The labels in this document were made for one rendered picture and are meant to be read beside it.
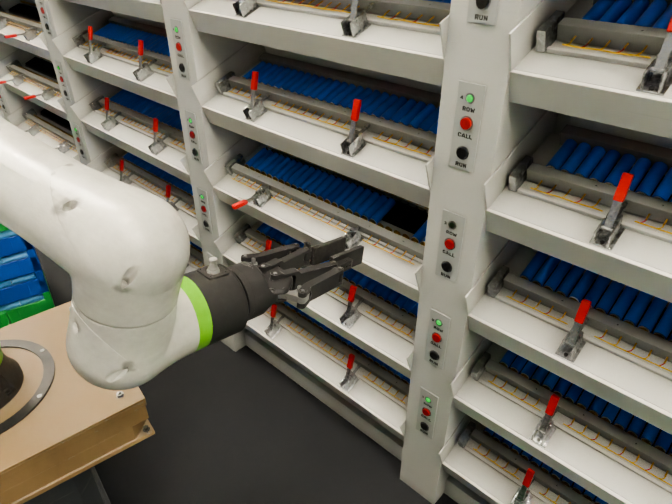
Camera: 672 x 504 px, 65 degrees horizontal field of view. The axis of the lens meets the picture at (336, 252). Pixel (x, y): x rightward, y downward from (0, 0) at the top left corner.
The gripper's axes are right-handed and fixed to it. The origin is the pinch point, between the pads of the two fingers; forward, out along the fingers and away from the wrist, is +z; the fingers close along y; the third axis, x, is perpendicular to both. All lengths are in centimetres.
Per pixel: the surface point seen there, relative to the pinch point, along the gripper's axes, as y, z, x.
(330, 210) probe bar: 19.5, 19.2, 3.8
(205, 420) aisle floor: 40, 3, 65
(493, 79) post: -14.0, 9.7, -28.3
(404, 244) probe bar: 0.7, 19.3, 3.8
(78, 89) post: 124, 15, 0
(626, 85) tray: -29.2, 10.9, -30.4
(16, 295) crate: 114, -15, 58
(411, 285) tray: -4.6, 15.7, 8.7
